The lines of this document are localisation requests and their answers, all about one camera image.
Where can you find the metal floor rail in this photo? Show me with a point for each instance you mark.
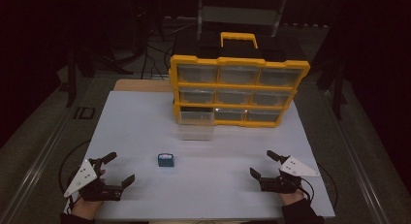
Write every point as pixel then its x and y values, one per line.
pixel 358 166
pixel 38 159

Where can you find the grey metal frame stand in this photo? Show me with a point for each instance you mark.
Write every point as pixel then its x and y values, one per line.
pixel 240 15

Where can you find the small blue box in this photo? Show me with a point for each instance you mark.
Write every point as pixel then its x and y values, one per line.
pixel 166 161

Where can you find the yellow and black drawer organiser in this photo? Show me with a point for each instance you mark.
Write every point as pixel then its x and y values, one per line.
pixel 239 60

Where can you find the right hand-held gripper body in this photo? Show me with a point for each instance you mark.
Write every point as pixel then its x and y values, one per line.
pixel 295 168

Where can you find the grid of clear plastic drawers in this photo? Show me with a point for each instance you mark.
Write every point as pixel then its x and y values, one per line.
pixel 237 95

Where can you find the dark tripod stand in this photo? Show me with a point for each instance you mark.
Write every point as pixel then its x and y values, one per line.
pixel 337 94
pixel 72 75

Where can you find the person's left hand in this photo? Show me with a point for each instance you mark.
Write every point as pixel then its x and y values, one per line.
pixel 85 208

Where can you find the wooden board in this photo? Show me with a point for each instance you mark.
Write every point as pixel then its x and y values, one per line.
pixel 142 85

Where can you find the black rectangular floor plate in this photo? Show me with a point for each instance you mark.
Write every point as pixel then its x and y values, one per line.
pixel 84 113

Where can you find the clear plastic storage drawer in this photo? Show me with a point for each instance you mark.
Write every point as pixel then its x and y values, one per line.
pixel 196 128

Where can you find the person's right hand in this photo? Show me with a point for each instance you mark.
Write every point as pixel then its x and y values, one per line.
pixel 291 198

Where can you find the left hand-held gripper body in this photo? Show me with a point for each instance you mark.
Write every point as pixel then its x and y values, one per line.
pixel 84 177

